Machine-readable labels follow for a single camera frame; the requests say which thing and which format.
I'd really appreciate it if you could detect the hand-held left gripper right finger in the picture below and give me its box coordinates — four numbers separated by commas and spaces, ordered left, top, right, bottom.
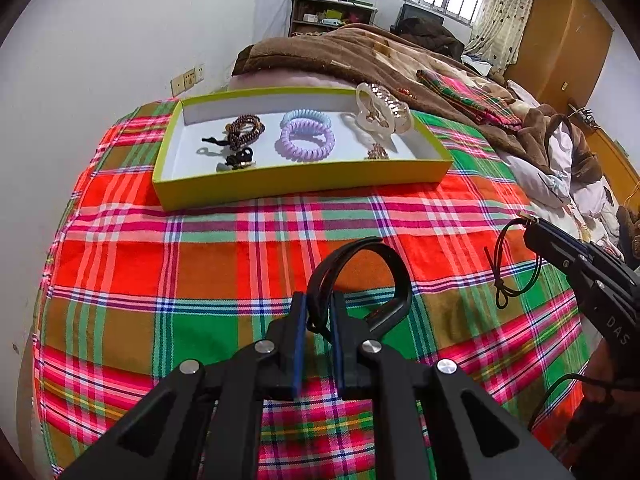
331, 291, 576, 480

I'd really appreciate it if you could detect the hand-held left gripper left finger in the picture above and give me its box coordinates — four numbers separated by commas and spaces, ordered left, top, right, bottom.
60, 291, 308, 480

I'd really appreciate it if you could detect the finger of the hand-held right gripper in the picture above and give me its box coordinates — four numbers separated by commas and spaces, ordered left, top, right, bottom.
529, 219, 626, 273
522, 225, 640, 350

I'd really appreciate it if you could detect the black strap bracelet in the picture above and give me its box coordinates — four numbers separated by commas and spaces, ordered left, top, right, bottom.
305, 237, 413, 352

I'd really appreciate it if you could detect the black cord bracelet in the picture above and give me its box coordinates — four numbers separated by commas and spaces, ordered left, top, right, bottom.
483, 216, 547, 311

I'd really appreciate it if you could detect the yellow-green cardboard box tray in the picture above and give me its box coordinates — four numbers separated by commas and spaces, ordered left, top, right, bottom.
151, 86, 455, 212

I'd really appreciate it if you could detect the black hair tie with pearl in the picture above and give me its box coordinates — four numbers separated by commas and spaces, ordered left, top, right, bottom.
216, 147, 257, 174

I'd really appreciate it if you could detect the purple coil hair tie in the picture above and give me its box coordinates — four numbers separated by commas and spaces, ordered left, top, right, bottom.
274, 119, 335, 163

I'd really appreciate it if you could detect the blue coil hair tie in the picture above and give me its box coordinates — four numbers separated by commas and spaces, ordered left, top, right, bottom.
279, 108, 332, 131

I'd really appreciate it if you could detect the person's right forearm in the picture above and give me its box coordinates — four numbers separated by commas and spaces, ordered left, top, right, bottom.
564, 400, 640, 480

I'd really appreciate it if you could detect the person's right hand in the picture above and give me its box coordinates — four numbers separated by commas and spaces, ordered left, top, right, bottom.
584, 345, 621, 413

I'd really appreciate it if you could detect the white bedding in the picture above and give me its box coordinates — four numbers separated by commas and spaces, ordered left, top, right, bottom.
500, 122, 627, 257

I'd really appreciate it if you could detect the wooden side cabinet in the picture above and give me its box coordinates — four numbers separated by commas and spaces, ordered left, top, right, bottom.
584, 125, 640, 197

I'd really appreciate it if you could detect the red plaid cloth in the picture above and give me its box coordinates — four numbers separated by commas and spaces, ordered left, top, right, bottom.
32, 97, 592, 480

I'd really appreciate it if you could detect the folded plaid cloth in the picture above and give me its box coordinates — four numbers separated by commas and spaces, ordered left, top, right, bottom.
416, 68, 519, 127

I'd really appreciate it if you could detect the wooden wardrobe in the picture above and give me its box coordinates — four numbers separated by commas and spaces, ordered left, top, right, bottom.
504, 0, 614, 117

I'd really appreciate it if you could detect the clear hair claw clip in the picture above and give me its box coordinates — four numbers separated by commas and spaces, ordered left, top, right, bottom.
342, 82, 417, 137

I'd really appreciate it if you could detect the patterned curtain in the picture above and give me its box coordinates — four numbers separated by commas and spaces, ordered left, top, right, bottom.
466, 0, 539, 69

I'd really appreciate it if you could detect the dark clothing pile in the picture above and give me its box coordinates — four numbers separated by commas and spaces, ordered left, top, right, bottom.
394, 16, 467, 59

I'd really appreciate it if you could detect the pink mattress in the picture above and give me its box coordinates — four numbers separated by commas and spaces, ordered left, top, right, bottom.
227, 72, 362, 94

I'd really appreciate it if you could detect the black television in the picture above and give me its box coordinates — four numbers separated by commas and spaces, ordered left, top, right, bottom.
396, 2, 446, 31

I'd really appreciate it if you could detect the brown fleece blanket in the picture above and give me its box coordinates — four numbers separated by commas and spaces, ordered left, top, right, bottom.
232, 24, 601, 187

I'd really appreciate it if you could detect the wooden shelf unit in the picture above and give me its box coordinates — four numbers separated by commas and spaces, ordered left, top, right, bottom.
289, 0, 379, 37

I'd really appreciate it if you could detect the black cable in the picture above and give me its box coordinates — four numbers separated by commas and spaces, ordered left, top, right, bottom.
527, 372, 640, 433

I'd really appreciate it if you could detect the plain black hair tie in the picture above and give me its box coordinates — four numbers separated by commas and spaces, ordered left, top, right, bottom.
201, 132, 236, 154

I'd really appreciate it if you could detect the brown bead bracelet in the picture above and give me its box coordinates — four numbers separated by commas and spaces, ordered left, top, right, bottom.
225, 114, 265, 151

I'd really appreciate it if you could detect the beige wall socket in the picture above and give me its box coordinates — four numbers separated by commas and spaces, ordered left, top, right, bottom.
170, 64, 205, 96

